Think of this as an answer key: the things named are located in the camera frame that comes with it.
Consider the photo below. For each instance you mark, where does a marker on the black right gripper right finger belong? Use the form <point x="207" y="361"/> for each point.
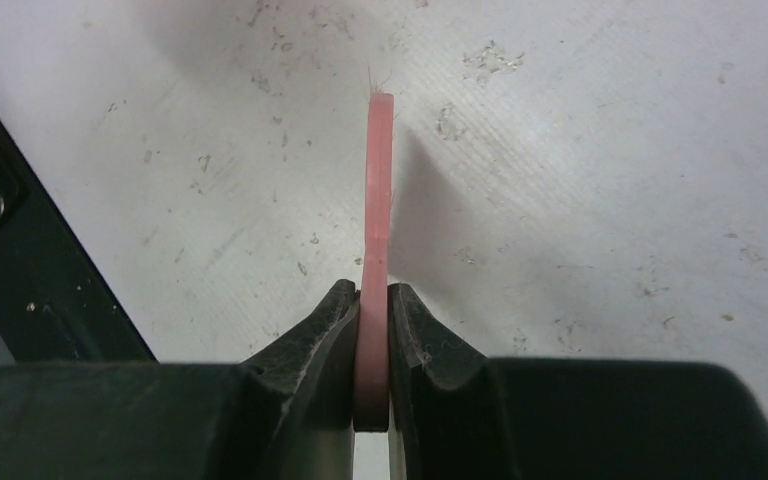
<point x="458" y="414"/>

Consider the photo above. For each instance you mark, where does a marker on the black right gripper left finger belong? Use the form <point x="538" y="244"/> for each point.
<point x="284" y="413"/>

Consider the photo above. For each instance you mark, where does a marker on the pink hand brush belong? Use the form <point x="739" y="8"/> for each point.
<point x="371" y="369"/>

